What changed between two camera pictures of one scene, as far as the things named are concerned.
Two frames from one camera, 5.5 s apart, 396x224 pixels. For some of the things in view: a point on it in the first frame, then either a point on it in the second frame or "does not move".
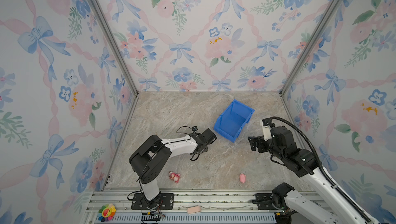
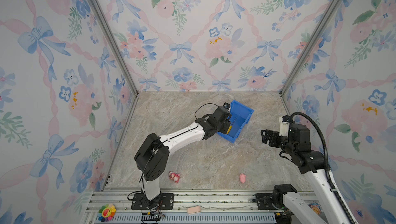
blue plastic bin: x=233 y=120 does not move
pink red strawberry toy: x=175 y=177 does not move
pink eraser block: x=194 y=209 does not move
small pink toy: x=242 y=177 does not move
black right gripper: x=261 y=141 to x=275 y=136
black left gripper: x=206 y=149 to x=227 y=125
